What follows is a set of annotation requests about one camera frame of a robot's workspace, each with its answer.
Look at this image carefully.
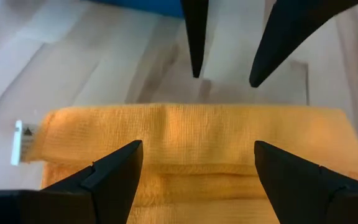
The teal plastic basket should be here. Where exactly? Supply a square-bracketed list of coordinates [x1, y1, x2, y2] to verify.
[85, 0, 185, 18]

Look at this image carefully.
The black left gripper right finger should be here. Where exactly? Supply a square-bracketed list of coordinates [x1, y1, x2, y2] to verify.
[254, 140, 358, 224]

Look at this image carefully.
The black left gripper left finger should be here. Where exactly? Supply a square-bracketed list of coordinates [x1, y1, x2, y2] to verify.
[40, 139, 144, 224]

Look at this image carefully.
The orange microfiber towel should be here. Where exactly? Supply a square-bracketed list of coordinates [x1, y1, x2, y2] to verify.
[10, 104, 358, 224]

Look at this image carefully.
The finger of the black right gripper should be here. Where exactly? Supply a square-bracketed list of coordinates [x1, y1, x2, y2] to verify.
[180, 0, 210, 78]
[249, 0, 358, 88]

